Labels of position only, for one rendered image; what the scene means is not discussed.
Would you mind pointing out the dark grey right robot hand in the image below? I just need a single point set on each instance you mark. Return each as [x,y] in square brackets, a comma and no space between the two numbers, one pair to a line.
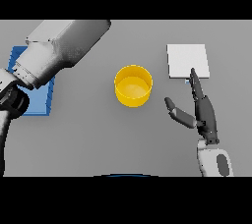
[206,116]

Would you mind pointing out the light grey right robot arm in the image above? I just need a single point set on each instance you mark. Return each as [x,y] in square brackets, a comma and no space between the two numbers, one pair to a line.
[210,162]

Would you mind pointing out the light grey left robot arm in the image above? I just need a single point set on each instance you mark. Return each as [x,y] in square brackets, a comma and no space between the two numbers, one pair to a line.
[62,44]

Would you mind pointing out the pale square measuring scale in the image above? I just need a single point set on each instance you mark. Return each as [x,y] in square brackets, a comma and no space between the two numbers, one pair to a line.
[187,61]

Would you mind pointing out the yellow bowl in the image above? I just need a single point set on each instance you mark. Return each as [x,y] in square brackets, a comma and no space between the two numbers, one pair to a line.
[133,86]

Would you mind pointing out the blue tray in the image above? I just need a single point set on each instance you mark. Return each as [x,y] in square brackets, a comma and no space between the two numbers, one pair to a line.
[38,98]

